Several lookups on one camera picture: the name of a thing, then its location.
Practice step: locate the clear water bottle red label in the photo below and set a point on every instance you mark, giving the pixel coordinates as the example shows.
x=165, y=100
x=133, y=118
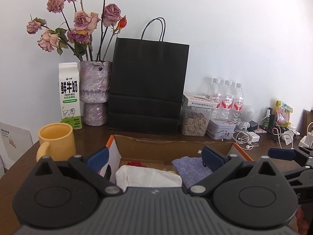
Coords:
x=227, y=98
x=239, y=100
x=214, y=95

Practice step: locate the flat white carton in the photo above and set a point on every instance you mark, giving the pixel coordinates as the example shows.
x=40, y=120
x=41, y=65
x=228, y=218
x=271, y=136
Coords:
x=199, y=100

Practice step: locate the yellow mug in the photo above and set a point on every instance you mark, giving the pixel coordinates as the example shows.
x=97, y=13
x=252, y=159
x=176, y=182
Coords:
x=58, y=142

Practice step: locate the white printed paper card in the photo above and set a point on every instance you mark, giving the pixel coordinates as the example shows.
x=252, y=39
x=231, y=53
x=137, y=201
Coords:
x=14, y=142

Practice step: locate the purple woven pouch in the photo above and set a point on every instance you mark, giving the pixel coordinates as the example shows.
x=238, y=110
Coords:
x=189, y=170

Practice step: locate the small green spray bottle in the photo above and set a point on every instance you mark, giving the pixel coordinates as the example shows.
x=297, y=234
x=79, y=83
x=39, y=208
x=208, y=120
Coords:
x=266, y=120

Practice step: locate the person's right hand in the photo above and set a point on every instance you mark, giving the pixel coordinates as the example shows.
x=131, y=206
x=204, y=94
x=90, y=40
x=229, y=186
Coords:
x=302, y=222

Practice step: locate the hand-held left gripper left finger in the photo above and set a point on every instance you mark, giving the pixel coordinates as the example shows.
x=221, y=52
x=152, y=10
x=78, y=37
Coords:
x=99, y=158

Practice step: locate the grey printed tin box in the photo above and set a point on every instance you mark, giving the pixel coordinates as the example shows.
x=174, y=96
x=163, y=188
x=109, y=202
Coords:
x=221, y=129

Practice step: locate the white tissue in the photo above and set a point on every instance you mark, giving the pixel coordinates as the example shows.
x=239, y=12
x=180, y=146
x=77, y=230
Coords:
x=146, y=178

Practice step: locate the purple textured vase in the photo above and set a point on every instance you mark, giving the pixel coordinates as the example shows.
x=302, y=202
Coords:
x=95, y=90

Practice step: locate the white crumpled cloth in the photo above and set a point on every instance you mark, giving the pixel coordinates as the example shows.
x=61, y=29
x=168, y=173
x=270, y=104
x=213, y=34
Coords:
x=291, y=137

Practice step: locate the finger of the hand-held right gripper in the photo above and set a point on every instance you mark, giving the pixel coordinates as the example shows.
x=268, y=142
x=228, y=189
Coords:
x=300, y=172
x=281, y=153

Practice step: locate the white robot speaker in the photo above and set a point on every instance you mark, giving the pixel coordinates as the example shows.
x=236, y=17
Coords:
x=247, y=115

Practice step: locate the white plug adapter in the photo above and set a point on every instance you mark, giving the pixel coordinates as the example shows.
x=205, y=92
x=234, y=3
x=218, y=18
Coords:
x=307, y=142

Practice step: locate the dried pink roses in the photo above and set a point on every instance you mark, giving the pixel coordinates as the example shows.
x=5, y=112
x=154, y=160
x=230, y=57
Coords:
x=83, y=22

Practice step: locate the black paper bag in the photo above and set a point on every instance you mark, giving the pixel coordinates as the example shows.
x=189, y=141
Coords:
x=149, y=85

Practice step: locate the brown wooden chair back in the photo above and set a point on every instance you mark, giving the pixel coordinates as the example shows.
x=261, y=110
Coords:
x=308, y=120

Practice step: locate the white green milk carton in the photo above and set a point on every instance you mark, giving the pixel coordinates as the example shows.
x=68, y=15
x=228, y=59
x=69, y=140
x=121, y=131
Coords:
x=69, y=95

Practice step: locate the red orange cardboard box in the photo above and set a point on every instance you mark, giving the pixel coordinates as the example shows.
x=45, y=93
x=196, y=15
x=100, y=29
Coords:
x=146, y=149

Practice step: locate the clear container of seeds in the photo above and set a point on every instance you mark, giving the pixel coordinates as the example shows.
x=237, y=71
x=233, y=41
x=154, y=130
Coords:
x=195, y=124

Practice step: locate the white charger block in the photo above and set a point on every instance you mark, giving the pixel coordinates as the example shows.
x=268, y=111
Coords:
x=255, y=137

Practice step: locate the yellow pink snack packet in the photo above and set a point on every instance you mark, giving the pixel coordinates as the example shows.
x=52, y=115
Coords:
x=283, y=113

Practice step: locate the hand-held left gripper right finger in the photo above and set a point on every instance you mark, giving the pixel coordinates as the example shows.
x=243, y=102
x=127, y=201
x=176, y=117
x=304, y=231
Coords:
x=213, y=158

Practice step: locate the black power adapter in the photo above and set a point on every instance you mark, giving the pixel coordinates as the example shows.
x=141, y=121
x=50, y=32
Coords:
x=253, y=126

